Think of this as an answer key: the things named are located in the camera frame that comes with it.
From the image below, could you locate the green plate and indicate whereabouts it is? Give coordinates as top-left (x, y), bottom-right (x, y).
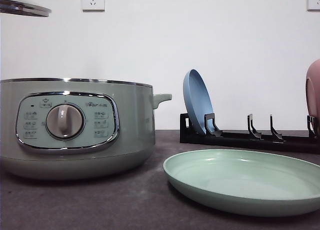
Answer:
top-left (163, 149), bottom-right (320, 217)

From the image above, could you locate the glass steamer lid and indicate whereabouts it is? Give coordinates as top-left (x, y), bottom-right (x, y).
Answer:
top-left (0, 0), bottom-right (52, 17)

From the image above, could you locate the blue plate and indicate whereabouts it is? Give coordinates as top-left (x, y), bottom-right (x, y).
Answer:
top-left (183, 69), bottom-right (215, 135)

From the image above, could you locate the green electric steamer pot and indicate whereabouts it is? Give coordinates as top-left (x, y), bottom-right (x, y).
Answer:
top-left (0, 78), bottom-right (172, 180)

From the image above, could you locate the black plate rack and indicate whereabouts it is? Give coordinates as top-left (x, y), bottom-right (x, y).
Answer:
top-left (179, 113), bottom-right (320, 154)

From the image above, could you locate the pink plate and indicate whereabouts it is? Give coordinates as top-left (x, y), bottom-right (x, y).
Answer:
top-left (305, 59), bottom-right (320, 135)

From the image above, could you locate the white wall socket left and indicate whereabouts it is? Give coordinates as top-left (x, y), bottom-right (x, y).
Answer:
top-left (82, 0), bottom-right (105, 13)

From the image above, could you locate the white wall socket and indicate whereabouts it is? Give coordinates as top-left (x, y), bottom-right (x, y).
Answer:
top-left (82, 0), bottom-right (105, 13)
top-left (307, 0), bottom-right (320, 12)

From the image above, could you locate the white wall socket right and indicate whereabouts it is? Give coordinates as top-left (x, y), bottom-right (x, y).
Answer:
top-left (307, 0), bottom-right (320, 12)

